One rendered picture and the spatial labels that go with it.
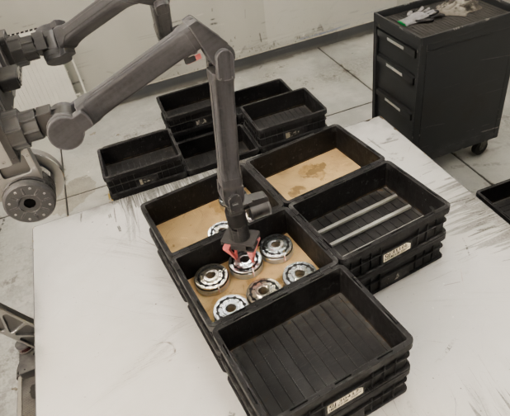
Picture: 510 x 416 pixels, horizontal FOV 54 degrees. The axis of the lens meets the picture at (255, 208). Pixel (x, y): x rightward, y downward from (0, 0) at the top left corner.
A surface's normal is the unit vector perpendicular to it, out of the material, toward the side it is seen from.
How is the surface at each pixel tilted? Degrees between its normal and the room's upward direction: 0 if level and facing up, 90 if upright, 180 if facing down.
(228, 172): 74
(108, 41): 90
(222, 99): 84
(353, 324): 0
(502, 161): 0
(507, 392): 0
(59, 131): 85
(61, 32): 64
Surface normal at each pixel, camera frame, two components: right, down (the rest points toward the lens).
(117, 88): 0.30, 0.47
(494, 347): -0.13, -0.76
